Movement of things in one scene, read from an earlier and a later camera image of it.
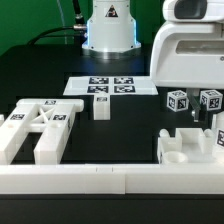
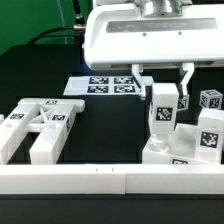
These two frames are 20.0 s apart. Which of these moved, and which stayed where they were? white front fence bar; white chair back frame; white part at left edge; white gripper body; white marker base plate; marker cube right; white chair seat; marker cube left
Moved: white gripper body; white chair seat
Stayed: white chair back frame; white front fence bar; marker cube right; marker cube left; white marker base plate; white part at left edge
